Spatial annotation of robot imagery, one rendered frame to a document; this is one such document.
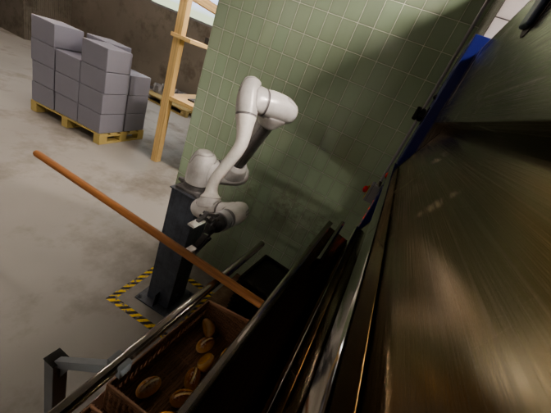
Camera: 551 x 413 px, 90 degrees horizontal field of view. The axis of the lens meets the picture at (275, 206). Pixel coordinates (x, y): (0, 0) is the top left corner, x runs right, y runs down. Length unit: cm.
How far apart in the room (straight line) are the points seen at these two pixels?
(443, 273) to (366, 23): 186
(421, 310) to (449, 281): 3
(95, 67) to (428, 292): 463
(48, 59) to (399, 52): 457
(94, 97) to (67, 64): 56
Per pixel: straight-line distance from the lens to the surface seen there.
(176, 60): 426
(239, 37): 231
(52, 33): 520
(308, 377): 48
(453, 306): 19
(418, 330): 19
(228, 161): 135
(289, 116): 146
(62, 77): 514
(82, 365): 95
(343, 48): 200
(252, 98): 136
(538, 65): 36
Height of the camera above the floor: 186
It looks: 25 degrees down
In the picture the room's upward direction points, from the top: 23 degrees clockwise
